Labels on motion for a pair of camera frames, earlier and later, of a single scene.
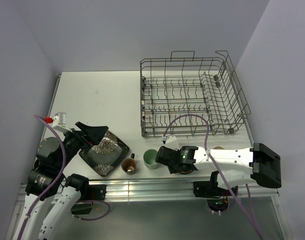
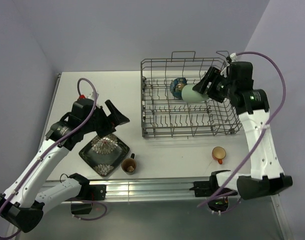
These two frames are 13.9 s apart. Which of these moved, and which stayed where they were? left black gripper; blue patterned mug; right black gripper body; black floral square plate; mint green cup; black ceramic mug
Moved: right black gripper body; mint green cup; blue patterned mug; left black gripper
Stayed: black ceramic mug; black floral square plate
